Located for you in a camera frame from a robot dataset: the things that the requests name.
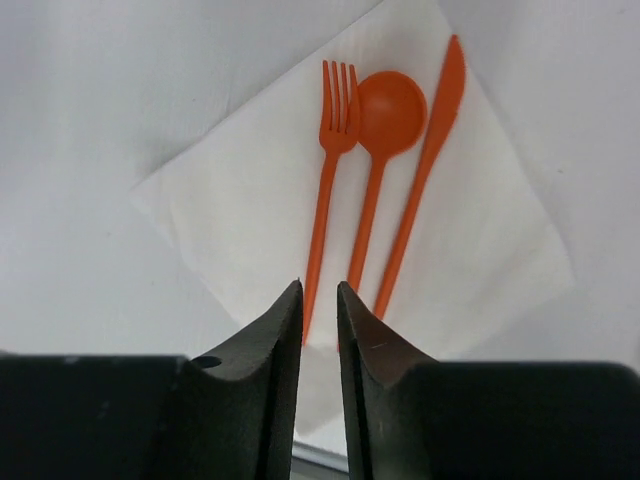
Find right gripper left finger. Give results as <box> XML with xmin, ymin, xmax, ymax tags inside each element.
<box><xmin>1</xmin><ymin>281</ymin><xmax>303</xmax><ymax>479</ymax></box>

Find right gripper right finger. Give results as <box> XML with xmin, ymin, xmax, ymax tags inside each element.
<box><xmin>337</xmin><ymin>283</ymin><xmax>639</xmax><ymax>479</ymax></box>

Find white paper napkin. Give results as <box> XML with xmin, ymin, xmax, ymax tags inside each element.
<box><xmin>132</xmin><ymin>1</ymin><xmax>575</xmax><ymax>453</ymax></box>

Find orange plastic fork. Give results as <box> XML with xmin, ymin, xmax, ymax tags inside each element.
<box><xmin>302</xmin><ymin>60</ymin><xmax>361</xmax><ymax>344</ymax></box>

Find orange plastic spoon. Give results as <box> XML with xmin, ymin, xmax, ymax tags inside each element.
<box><xmin>347</xmin><ymin>71</ymin><xmax>427</xmax><ymax>291</ymax></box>

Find orange plastic knife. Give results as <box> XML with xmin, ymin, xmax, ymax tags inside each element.
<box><xmin>374</xmin><ymin>34</ymin><xmax>466</xmax><ymax>319</ymax></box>

